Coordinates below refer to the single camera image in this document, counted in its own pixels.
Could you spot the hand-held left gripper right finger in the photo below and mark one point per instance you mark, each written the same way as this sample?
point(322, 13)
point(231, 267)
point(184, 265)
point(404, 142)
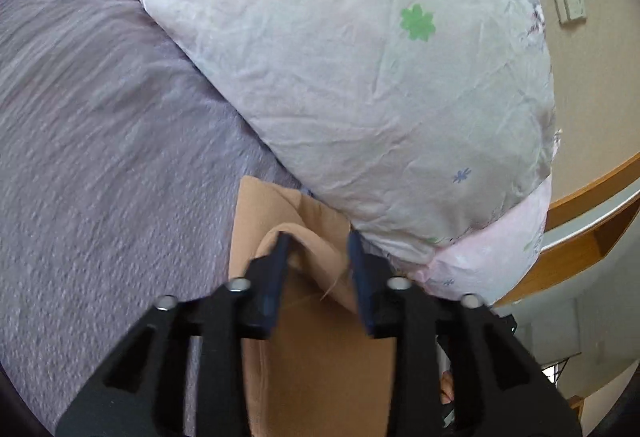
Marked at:
point(361, 287)

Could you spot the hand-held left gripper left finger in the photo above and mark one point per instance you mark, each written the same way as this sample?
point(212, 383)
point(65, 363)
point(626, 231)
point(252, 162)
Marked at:
point(272, 288)

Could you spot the tan small garment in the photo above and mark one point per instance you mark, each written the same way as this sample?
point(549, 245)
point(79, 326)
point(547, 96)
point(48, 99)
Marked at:
point(320, 357)

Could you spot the white floral pillow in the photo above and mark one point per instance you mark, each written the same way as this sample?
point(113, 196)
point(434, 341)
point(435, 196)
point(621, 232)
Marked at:
point(360, 87)

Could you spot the purple bed sheet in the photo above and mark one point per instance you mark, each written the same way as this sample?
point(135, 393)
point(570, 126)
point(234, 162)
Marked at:
point(100, 157)

